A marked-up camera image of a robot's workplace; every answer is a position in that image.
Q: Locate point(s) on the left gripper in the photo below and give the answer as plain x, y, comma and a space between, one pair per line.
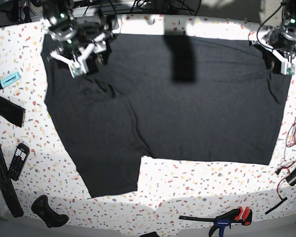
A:
280, 58

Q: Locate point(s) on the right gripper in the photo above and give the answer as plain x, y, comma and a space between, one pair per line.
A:
75, 49

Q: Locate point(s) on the dark grey T-shirt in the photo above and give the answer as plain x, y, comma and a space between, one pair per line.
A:
171, 97

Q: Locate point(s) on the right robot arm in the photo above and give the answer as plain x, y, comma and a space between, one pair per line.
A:
59, 22

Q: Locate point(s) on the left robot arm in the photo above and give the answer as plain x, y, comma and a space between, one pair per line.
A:
280, 41

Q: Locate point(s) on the light blue highlighter marker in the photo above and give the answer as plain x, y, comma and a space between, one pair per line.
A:
10, 79

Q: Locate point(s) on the black remote control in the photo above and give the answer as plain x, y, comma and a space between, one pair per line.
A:
18, 161

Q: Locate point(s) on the long black tube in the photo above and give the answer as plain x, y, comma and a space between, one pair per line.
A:
8, 191

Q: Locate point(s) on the small black stick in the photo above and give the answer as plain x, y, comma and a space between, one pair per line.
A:
276, 206

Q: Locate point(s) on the black game controller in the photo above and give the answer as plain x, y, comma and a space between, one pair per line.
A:
41, 208

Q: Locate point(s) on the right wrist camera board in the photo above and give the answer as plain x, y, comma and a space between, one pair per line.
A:
76, 69

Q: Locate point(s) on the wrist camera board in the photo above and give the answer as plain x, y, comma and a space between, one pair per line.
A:
76, 69
290, 69

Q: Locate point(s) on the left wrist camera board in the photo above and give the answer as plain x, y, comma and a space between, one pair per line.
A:
290, 69

